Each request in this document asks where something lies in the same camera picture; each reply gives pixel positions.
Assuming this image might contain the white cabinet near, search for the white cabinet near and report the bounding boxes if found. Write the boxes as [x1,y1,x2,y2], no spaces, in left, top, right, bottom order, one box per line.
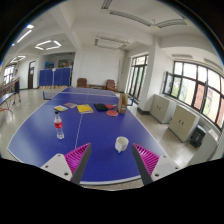
[169,105,199,142]

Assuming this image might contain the black bin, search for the black bin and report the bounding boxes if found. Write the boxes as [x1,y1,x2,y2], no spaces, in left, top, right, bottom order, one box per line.
[190,125,206,148]

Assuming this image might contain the yellow book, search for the yellow book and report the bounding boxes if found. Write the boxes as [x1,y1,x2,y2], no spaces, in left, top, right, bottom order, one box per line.
[77,104,93,114]

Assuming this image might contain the white cabinet far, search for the white cabinet far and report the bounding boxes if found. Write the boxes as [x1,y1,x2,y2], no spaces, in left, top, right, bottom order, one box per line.
[150,94,176,124]

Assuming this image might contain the white cabinet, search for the white cabinet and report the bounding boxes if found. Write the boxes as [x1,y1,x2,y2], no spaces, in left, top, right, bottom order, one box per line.
[150,94,176,124]
[169,105,199,142]

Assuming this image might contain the brown armchair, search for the brown armchair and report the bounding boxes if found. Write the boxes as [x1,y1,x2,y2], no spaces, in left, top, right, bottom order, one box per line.
[77,78,87,88]
[106,80,117,92]

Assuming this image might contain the black pouch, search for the black pouch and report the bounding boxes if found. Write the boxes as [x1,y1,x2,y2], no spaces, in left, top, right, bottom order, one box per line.
[94,104,108,111]

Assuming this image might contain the colourful small booklet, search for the colourful small booklet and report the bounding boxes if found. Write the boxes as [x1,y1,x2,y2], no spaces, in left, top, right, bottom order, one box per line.
[54,105,68,112]

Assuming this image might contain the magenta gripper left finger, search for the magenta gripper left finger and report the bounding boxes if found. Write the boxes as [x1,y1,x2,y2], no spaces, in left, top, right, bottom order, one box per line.
[42,143,91,185]

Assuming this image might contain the blue folded table tennis tables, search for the blue folded table tennis tables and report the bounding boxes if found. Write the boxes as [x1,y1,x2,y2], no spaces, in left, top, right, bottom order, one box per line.
[39,68,71,86]

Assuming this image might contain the brown cardboard box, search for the brown cardboard box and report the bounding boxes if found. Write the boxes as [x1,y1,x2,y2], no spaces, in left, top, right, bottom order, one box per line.
[118,93,128,114]

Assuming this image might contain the blue table tennis table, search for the blue table tennis table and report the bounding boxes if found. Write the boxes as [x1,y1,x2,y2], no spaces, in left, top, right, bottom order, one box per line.
[8,87,165,185]

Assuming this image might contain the person in white shirt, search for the person in white shirt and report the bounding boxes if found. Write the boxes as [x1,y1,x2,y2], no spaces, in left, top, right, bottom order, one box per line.
[13,69,21,105]

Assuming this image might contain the left brown armchair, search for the left brown armchair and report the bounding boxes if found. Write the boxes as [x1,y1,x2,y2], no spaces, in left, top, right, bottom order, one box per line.
[77,78,87,88]

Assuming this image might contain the clear plastic bottle red label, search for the clear plastic bottle red label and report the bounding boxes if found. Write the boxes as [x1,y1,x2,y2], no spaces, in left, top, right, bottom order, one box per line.
[54,111,64,140]

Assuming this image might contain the red table tennis paddle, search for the red table tennis paddle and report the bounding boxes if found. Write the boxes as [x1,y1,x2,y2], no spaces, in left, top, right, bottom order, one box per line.
[107,110,118,117]

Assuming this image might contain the right brown armchair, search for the right brown armchair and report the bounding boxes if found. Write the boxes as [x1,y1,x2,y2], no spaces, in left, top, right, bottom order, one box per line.
[106,80,117,92]

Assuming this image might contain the grey pink booklet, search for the grey pink booklet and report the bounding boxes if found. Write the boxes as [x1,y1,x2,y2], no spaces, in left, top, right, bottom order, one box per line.
[64,102,77,109]

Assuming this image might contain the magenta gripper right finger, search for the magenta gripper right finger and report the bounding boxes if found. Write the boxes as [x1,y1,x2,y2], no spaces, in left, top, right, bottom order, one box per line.
[132,144,180,185]

